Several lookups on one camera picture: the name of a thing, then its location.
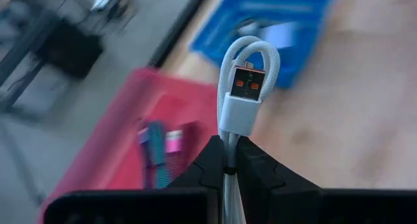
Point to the pink translucent plastic bin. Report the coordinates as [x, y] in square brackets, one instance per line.
[130, 97]

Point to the blue plastic basket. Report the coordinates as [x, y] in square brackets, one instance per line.
[293, 71]

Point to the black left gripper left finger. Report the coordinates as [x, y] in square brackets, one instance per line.
[205, 172]

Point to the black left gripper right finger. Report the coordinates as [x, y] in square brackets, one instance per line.
[260, 175]

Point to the small lavender cube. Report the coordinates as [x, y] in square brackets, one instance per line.
[280, 35]

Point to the black workstation cart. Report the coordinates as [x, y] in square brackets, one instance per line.
[68, 48]

